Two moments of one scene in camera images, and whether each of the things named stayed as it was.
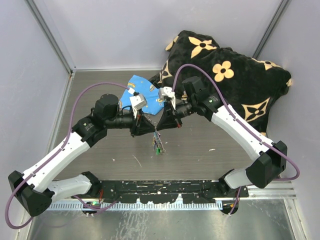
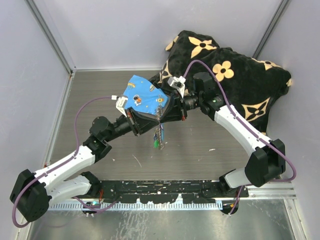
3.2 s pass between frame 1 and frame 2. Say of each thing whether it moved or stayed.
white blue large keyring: moved
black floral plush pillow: stayed
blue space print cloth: stayed
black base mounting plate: stayed
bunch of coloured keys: moved
